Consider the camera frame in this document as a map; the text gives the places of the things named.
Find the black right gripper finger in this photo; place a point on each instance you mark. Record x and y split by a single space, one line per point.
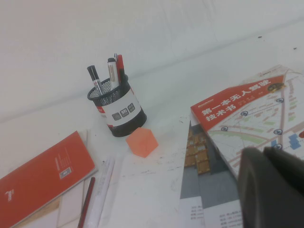
273 190

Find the white clear pen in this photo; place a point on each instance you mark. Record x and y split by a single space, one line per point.
103 185

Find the black mesh pen holder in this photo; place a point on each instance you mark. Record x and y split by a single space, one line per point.
123 111

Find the red pen with silver clip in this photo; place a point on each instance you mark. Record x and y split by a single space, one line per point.
120 64

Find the white leaflet with small text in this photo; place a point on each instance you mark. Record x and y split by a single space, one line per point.
225 219

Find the brochure with grey photo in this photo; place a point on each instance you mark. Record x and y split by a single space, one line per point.
204 178

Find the book with map cover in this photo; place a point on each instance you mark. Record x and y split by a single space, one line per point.
249 118

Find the orange cube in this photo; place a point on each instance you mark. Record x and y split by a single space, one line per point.
142 142

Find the dark red pencil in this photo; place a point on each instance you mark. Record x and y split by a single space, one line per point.
88 197

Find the white sheet with wood picture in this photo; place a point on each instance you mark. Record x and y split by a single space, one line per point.
69 209

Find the orange notebook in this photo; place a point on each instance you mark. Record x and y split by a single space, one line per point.
42 171

